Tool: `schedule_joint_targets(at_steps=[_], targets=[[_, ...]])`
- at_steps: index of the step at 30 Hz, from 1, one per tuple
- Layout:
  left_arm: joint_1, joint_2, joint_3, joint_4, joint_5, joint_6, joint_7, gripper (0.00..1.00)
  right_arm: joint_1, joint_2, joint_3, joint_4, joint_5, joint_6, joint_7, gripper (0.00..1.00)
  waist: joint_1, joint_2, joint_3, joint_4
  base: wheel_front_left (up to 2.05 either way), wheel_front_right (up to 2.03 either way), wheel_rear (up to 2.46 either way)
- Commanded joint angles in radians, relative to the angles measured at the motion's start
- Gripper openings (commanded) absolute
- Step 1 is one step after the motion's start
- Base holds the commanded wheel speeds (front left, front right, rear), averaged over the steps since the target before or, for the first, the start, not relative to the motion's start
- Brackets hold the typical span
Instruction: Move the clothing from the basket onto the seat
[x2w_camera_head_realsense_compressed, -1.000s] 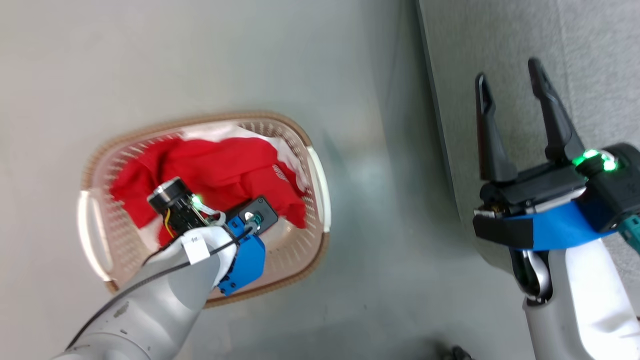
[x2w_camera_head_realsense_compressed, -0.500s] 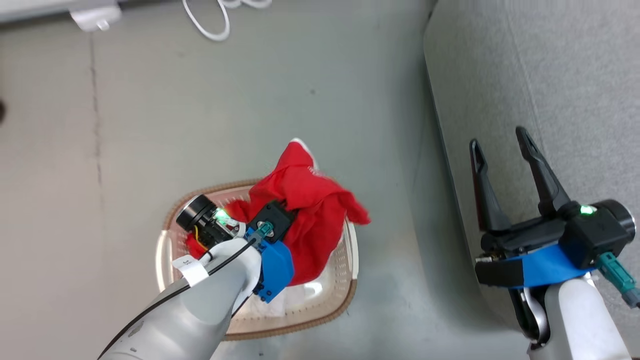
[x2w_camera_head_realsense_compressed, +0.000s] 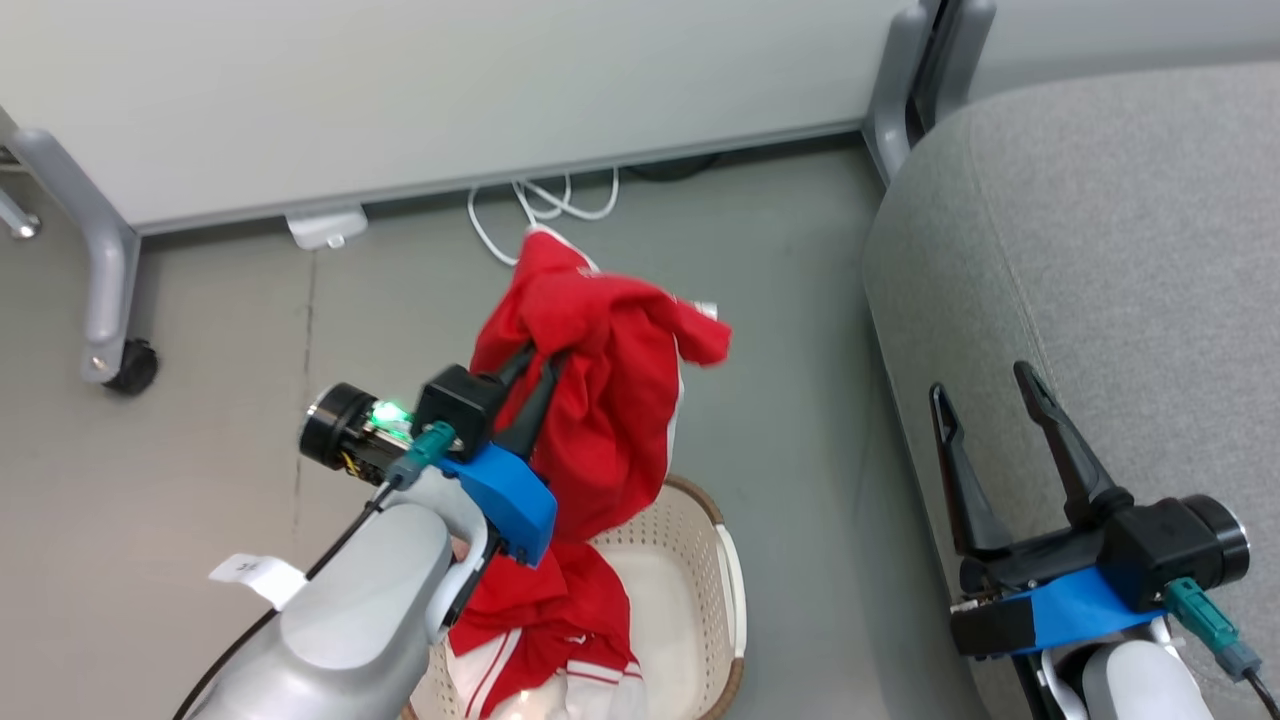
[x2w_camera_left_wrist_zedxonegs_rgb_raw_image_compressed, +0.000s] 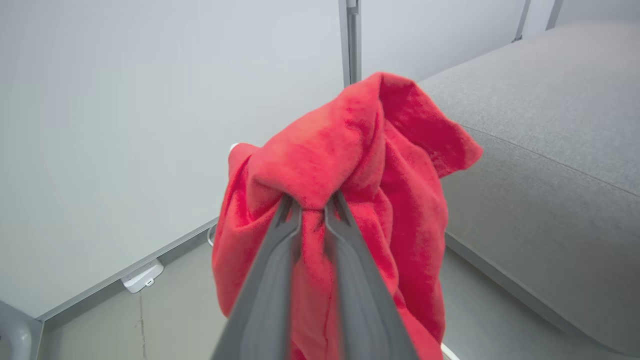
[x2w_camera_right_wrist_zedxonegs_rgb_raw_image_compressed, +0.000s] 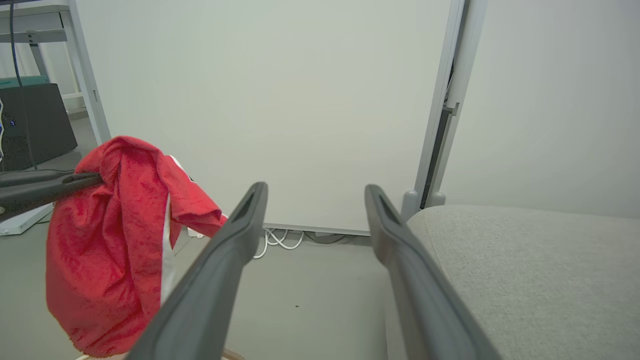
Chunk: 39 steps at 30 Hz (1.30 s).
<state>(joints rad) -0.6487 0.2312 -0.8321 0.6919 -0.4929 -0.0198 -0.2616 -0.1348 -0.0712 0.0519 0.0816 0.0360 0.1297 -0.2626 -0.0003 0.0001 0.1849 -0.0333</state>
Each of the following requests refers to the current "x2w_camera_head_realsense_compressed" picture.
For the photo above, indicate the blue left wrist camera box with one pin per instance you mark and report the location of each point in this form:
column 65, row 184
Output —
column 505, row 495

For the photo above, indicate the beige perforated laundry basket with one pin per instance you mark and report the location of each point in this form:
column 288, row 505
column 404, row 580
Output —
column 690, row 600

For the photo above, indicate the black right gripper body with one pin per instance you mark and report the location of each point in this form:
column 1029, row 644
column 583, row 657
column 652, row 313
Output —
column 1160, row 545

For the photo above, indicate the red garment with white stripes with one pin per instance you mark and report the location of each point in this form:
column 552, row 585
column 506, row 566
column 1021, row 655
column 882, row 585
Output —
column 610, row 400

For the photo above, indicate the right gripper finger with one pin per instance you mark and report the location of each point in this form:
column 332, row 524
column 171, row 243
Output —
column 965, row 490
column 1070, row 450

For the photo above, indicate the grey partition leg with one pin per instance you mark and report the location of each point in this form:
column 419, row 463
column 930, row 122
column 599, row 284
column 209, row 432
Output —
column 105, row 270
column 893, row 90

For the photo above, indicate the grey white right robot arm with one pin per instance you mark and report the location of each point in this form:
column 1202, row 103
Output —
column 1130, row 680

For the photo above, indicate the white paper tag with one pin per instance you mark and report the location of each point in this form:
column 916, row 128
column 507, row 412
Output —
column 255, row 575

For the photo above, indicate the black caster wheel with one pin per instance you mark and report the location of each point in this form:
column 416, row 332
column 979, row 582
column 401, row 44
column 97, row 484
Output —
column 133, row 366

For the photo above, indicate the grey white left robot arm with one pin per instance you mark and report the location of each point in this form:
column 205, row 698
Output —
column 350, row 610

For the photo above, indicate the grey fabric sofa seat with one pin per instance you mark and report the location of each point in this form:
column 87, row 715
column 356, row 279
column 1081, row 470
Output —
column 1120, row 260

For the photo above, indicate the white partition panel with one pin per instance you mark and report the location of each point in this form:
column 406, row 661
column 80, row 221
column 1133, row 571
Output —
column 1130, row 35
column 450, row 90

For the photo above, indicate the small white floor device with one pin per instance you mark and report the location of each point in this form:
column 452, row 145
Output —
column 325, row 228

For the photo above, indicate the thin silver table leg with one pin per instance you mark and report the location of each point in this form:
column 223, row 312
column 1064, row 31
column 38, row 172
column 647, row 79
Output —
column 18, row 222

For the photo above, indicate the blue right wrist camera box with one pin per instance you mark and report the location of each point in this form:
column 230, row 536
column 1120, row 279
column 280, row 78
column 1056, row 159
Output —
column 1060, row 610

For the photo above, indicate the blue wrist camera box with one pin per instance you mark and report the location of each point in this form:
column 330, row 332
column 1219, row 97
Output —
column 1060, row 610
column 505, row 495

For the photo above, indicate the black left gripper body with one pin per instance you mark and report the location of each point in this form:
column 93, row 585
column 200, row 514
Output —
column 455, row 400

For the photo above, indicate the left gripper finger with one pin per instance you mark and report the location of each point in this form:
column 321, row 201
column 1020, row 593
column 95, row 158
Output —
column 530, row 405
column 515, row 365

